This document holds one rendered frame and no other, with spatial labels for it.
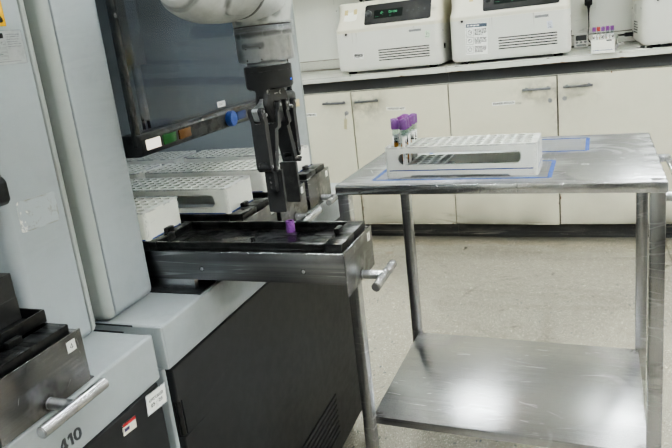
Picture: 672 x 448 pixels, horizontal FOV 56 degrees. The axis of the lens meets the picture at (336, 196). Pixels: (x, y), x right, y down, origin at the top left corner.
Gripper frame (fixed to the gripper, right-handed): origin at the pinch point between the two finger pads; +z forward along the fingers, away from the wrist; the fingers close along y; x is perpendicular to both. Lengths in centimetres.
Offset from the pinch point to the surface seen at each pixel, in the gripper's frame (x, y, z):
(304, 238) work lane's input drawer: 4.1, 3.5, 7.6
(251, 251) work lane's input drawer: -2.0, 10.3, 7.4
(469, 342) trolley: 18, -62, 60
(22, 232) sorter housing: -20.2, 34.5, -3.9
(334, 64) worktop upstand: -94, -286, -6
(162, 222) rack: -21.6, 4.9, 4.4
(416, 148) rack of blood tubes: 15.8, -29.1, 0.0
